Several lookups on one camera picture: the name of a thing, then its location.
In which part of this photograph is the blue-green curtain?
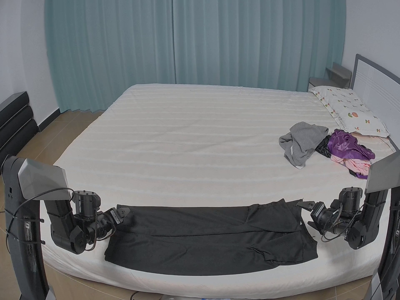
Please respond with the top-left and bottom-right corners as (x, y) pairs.
(44, 0), (174, 112)
(172, 0), (347, 92)

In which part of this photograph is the pile of clothes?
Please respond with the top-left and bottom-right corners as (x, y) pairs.
(315, 129), (376, 179)

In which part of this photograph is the grey bedside table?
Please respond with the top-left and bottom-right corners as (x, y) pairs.
(308, 62), (352, 92)

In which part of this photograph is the black garment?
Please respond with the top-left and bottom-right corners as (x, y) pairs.
(104, 199), (319, 276)

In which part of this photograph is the grey garment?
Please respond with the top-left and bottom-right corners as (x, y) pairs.
(279, 121), (329, 170)

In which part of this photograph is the pale pink pillow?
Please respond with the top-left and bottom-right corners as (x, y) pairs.
(352, 132), (395, 152)

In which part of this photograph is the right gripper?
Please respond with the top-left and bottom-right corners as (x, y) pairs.
(295, 201), (332, 226)

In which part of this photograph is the bed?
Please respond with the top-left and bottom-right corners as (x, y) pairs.
(39, 53), (400, 299)

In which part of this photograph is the white printed pillow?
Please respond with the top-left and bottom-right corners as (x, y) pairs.
(309, 86), (391, 137)

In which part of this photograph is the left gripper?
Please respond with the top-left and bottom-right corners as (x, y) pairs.
(105, 207), (133, 231)

